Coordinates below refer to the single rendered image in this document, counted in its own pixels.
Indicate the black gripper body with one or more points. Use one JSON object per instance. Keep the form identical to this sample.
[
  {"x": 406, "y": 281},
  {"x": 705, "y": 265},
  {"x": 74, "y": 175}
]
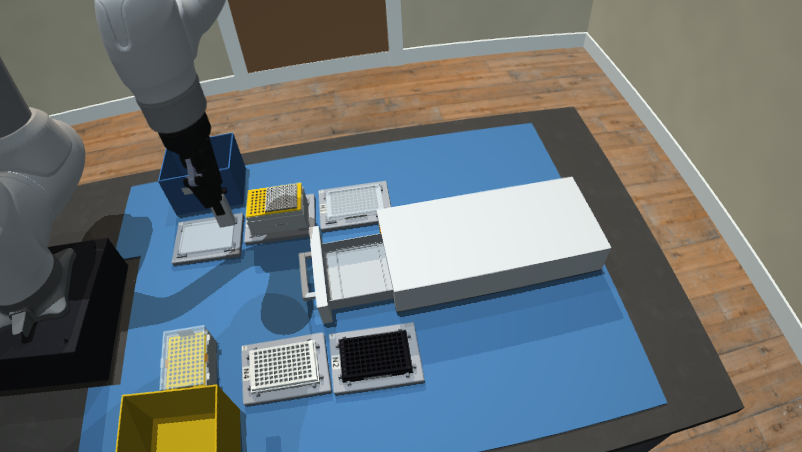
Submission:
[{"x": 184, "y": 142}]

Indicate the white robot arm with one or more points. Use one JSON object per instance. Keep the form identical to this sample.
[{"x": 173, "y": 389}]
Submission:
[{"x": 152, "y": 45}]

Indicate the yellow open-top bin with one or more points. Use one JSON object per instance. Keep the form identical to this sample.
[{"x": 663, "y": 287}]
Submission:
[{"x": 179, "y": 420}]

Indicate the blue flat mat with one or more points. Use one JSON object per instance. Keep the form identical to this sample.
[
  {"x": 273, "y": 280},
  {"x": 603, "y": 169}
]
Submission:
[{"x": 499, "y": 369}]

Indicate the dark blue open bin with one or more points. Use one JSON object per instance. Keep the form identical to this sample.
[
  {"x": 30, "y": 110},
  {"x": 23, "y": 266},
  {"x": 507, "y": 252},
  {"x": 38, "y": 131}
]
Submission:
[{"x": 181, "y": 198}]

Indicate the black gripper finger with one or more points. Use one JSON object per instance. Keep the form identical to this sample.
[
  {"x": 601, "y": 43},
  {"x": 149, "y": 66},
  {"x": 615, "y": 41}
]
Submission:
[
  {"x": 204, "y": 191},
  {"x": 215, "y": 170}
]

